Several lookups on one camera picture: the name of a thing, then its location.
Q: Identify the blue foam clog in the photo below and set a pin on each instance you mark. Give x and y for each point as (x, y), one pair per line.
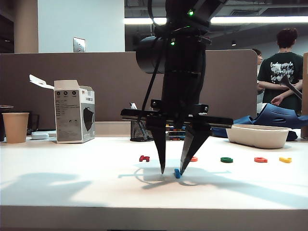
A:
(243, 120)
(276, 115)

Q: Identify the blue letter l magnet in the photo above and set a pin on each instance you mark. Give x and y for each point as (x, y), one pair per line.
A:
(177, 173)

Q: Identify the red letter h magnet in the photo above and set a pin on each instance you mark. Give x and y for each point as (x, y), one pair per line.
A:
(144, 158)

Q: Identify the black mesh pen holder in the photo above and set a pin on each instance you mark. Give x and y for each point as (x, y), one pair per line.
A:
(138, 131)

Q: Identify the green letter e magnet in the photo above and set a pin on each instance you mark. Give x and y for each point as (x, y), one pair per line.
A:
(226, 159)

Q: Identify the dark glass cup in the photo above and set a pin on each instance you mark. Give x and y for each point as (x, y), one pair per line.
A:
(34, 123)

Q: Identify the yellow letter v magnet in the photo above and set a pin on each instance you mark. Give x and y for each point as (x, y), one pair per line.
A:
(285, 159)

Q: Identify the orange letter a magnet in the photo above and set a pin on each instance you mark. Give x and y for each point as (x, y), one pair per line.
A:
(260, 159)

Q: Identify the small white case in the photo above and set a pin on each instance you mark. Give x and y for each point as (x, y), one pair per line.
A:
(39, 136)

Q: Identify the brown desk partition panel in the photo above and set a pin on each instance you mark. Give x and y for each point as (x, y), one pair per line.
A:
(72, 72)

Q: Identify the person with black hair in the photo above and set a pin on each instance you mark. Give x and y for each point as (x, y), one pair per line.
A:
(259, 59)

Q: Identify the long ceiling light strip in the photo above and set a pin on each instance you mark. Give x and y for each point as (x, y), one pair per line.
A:
(252, 19)

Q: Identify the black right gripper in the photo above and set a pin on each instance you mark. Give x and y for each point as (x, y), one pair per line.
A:
(180, 96)

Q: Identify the white capped pen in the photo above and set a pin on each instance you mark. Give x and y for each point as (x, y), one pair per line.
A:
(133, 106)

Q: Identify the brown cardboard box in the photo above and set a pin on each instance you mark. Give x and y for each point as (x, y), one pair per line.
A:
(305, 96)

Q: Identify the beige oval pulp tray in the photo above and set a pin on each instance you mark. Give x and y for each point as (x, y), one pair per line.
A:
(258, 137)

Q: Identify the metal wall switch plate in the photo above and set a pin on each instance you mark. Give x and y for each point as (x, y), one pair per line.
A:
(79, 45)

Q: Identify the person in dark green shirt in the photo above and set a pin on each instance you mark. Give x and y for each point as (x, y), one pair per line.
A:
(281, 72)

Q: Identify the brown paper cup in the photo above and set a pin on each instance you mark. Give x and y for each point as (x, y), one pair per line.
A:
(15, 128)

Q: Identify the orange letter o magnet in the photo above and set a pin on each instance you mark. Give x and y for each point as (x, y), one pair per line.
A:
(194, 159)

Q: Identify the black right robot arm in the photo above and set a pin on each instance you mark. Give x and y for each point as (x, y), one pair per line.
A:
(183, 53)

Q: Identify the white grey mask box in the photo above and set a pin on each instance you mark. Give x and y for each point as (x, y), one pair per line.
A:
(69, 115)

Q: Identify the flat magnet letter pack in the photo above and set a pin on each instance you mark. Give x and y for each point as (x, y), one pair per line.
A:
(173, 129)
(175, 138)

